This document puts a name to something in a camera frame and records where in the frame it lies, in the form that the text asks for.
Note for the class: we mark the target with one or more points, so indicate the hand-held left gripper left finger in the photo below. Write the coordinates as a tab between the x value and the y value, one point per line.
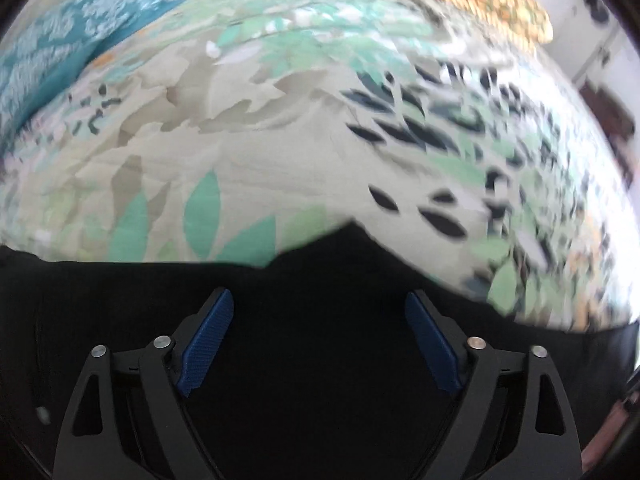
207	340

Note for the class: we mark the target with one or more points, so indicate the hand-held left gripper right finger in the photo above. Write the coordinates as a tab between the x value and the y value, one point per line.
432	342

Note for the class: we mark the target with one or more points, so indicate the black pants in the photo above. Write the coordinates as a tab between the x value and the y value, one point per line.
320	360

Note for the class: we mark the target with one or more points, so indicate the floral bedsheet bed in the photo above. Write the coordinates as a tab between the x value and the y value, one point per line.
300	135

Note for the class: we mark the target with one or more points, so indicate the brown wooden cabinet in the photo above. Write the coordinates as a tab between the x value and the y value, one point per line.
615	120

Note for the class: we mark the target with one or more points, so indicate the white door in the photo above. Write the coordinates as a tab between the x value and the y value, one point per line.
575	45

